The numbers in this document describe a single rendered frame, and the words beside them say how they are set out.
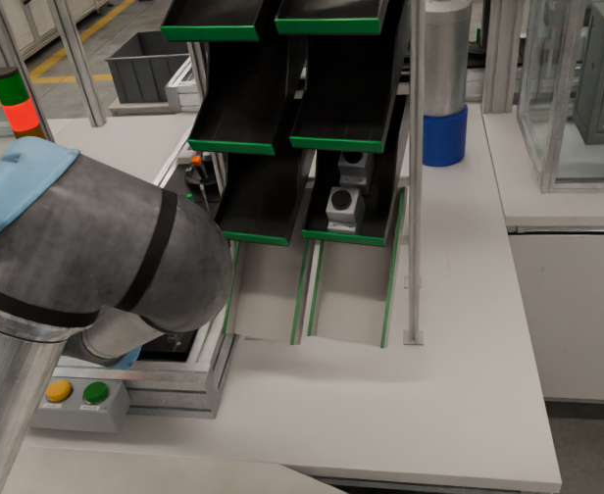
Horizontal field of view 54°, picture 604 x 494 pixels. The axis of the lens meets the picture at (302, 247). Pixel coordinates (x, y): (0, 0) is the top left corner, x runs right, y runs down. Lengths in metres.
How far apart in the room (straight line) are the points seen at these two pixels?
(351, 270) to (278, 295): 0.14
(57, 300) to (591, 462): 1.89
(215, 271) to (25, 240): 0.16
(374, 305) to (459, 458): 0.28
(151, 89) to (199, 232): 2.62
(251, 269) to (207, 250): 0.56
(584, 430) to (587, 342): 0.43
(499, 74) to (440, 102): 0.39
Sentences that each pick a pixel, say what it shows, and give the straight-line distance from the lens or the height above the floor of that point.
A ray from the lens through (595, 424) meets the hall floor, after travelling 2.27.
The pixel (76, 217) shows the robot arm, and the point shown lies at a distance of 0.49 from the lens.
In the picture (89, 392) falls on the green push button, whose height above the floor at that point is 0.97.
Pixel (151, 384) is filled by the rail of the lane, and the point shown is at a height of 0.95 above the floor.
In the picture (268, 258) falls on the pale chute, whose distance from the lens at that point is 1.07.
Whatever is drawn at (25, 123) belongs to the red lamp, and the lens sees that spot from 1.22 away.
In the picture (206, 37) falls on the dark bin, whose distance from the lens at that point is 0.81.
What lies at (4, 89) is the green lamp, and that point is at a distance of 1.20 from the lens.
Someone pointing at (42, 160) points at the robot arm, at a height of 1.54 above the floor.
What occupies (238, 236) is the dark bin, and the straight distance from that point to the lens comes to 0.95.
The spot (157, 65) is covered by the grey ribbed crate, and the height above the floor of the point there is 0.80.
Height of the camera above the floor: 1.74
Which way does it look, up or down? 37 degrees down
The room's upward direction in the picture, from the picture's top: 7 degrees counter-clockwise
